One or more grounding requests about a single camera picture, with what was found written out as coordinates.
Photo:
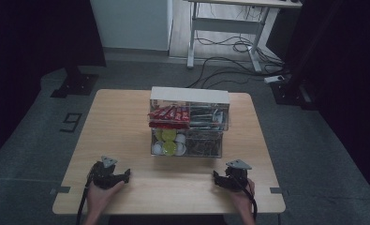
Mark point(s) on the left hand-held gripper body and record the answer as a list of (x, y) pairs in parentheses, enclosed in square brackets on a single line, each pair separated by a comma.
[(104, 176)]

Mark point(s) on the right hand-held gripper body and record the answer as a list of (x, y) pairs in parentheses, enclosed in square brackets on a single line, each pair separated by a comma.
[(234, 178)]

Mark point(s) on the person's left hand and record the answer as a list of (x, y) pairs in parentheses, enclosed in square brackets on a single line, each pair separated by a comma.
[(100, 198)]

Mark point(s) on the person's right hand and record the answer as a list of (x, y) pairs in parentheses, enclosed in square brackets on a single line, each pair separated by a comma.
[(242, 200)]

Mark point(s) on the pile of brown sachets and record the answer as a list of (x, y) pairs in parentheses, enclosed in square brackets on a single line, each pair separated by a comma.
[(204, 144)]

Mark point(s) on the white coffee capsule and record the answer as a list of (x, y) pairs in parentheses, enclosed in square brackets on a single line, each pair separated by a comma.
[(180, 149), (157, 148), (180, 138)]

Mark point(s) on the grey tape strip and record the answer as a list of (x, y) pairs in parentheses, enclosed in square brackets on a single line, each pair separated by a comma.
[(61, 189)]

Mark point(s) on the row of dark sachets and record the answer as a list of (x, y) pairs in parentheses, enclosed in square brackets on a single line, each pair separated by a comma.
[(207, 117)]

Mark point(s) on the row of red snack packets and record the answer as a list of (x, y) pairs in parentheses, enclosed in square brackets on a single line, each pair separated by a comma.
[(170, 115)]

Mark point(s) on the clear acrylic two-tier organizer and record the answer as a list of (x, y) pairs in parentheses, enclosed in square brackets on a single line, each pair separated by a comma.
[(189, 97)]

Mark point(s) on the black stand base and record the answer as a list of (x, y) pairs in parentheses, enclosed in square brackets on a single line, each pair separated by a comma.
[(76, 84), (293, 93)]

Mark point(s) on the white power strip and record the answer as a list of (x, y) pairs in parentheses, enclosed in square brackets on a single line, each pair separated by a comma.
[(273, 79)]

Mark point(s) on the black curtain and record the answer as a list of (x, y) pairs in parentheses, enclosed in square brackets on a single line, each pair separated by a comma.
[(26, 62), (345, 78)]

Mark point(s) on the white cabinet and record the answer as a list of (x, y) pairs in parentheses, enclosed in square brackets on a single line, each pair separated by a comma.
[(131, 23)]

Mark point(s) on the white desk frame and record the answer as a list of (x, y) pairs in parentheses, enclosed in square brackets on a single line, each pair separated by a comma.
[(228, 25)]

